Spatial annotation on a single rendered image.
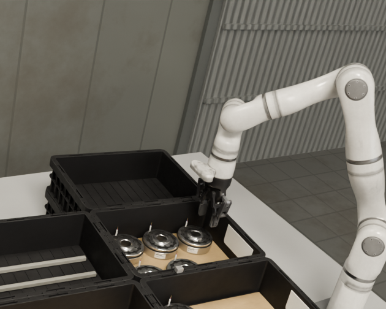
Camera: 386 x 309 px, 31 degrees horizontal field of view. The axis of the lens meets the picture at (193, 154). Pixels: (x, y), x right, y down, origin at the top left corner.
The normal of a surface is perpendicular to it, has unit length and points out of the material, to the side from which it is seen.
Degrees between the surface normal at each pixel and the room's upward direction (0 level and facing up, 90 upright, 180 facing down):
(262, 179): 0
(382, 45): 90
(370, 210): 107
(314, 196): 0
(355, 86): 87
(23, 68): 90
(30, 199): 0
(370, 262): 92
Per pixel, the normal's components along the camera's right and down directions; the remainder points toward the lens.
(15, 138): 0.58, 0.48
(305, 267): 0.22, -0.87
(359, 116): -0.18, 0.41
